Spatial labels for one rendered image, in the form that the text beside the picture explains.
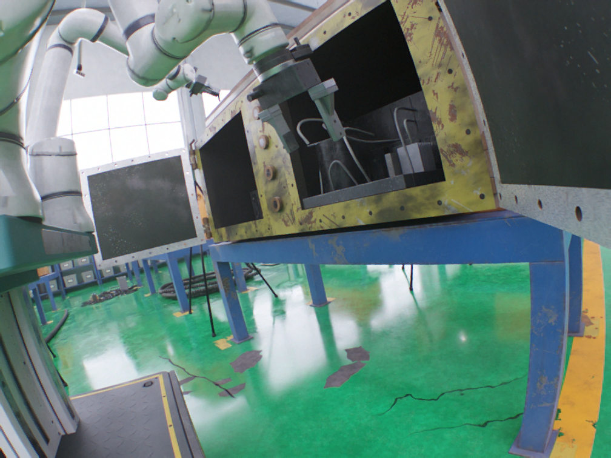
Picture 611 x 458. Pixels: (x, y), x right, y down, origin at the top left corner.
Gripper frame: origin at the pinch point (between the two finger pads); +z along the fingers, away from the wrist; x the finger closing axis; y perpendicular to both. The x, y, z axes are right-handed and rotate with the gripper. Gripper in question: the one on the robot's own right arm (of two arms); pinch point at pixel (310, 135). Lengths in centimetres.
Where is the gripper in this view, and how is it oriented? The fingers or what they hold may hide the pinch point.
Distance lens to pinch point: 60.4
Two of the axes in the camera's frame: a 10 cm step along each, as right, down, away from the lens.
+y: -6.4, 5.9, -5.0
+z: 4.4, 8.1, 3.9
